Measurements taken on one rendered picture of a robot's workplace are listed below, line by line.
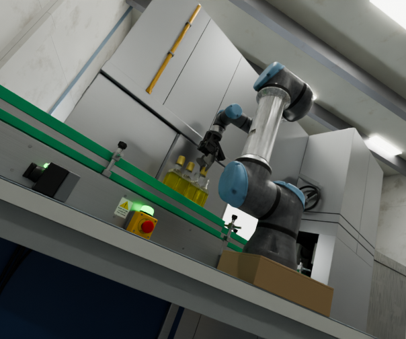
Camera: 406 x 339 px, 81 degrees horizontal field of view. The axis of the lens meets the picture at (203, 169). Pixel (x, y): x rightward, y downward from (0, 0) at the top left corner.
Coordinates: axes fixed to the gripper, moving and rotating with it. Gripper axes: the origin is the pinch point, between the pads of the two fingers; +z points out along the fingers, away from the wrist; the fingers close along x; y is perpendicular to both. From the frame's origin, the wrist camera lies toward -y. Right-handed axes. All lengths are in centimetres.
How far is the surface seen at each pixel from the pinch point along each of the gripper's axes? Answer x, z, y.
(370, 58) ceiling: -107, -564, -396
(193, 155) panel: -11.8, -8.3, 3.1
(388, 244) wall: -204, -274, -974
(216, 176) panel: -12.0, -6.5, -17.2
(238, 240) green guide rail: 4.1, 23.9, -34.0
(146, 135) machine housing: -14.5, -3.4, 30.3
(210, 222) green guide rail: 13.6, 25.2, -4.8
